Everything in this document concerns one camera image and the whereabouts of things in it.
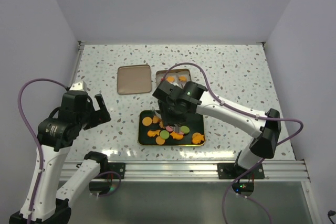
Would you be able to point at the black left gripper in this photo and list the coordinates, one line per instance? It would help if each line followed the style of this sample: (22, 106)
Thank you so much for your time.
(99, 116)

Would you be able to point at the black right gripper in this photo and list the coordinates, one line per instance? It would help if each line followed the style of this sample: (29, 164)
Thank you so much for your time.
(167, 119)

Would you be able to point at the silver metal tongs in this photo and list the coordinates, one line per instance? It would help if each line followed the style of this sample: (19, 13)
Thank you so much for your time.
(176, 128)

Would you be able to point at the green sandwich cookie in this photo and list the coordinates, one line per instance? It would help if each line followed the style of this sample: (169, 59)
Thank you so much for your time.
(184, 129)
(164, 134)

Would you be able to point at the orange dotted round cookie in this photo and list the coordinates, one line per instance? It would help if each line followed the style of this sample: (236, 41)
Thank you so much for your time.
(147, 121)

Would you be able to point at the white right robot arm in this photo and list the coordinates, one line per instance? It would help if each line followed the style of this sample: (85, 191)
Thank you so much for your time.
(263, 127)

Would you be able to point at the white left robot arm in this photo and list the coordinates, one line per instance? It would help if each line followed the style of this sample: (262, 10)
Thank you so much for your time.
(46, 202)

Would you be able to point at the pink sandwich cookie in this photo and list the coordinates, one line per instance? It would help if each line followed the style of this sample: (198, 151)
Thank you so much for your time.
(169, 129)

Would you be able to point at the orange flower cookie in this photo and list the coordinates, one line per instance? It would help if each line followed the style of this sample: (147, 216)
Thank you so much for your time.
(156, 119)

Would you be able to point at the gold cookie tin box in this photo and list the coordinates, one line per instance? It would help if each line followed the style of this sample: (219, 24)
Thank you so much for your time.
(176, 73)

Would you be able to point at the orange fish cookie centre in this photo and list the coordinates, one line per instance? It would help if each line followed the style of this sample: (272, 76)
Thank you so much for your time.
(176, 136)

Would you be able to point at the orange fish cookie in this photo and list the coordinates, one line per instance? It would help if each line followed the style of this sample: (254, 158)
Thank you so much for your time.
(176, 136)
(198, 138)
(155, 133)

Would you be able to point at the dark green gold-rimmed tray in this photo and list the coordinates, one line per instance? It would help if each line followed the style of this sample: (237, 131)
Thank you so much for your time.
(194, 122)

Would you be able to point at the orange fish cookie left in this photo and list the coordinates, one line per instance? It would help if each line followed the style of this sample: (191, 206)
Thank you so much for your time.
(155, 133)

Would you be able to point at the plain orange round cookie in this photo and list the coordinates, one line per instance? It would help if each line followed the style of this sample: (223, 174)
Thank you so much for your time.
(159, 140)

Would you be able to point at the gold tin lid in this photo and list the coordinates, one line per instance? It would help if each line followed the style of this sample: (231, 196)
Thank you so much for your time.
(134, 79)

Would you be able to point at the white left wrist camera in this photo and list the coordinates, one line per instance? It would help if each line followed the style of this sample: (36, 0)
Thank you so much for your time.
(78, 86)

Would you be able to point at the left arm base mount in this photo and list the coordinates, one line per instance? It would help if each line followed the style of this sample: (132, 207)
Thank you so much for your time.
(117, 168)

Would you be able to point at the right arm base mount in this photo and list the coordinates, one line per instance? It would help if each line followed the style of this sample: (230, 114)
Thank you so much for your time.
(231, 171)

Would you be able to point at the aluminium table rail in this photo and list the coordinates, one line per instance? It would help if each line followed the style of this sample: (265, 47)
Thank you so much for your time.
(206, 171)

